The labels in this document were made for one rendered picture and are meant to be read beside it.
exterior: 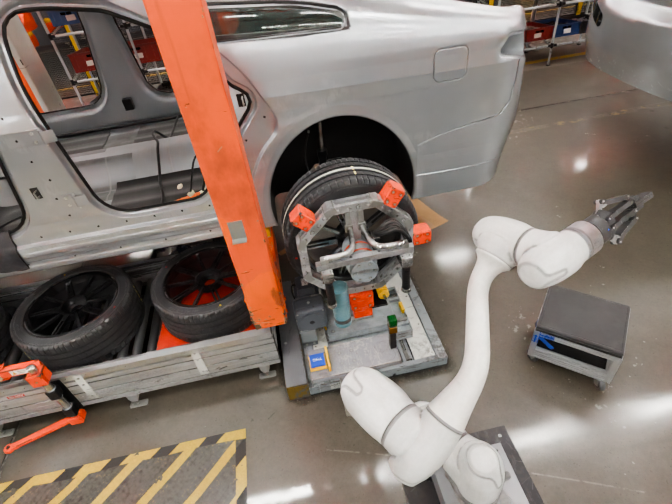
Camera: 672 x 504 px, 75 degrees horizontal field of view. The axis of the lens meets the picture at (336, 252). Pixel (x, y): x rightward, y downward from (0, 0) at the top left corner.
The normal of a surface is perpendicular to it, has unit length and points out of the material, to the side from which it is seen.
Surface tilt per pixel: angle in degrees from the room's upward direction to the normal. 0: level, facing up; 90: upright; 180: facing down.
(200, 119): 90
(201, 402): 0
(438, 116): 90
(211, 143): 90
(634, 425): 0
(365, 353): 0
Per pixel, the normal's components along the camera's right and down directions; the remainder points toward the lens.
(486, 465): -0.07, -0.68
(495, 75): 0.27, 0.61
